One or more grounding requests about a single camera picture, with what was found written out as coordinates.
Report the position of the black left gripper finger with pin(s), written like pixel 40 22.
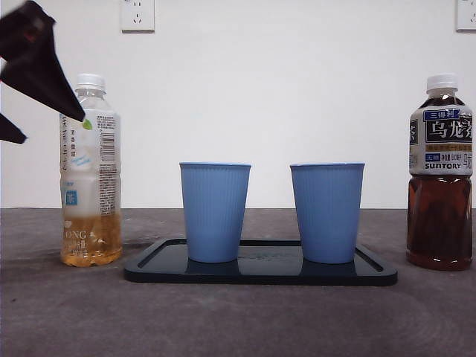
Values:
pixel 9 130
pixel 41 74

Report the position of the jasmine tea bottle white label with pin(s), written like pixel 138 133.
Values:
pixel 96 167

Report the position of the dark oolong tea bottle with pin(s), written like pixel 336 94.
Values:
pixel 439 223

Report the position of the blue ribbed plastic cup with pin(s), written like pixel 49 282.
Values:
pixel 213 212
pixel 327 212

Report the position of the dark blue rectangular tray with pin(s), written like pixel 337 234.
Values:
pixel 260 276

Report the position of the white wall socket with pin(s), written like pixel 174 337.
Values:
pixel 137 16
pixel 466 15

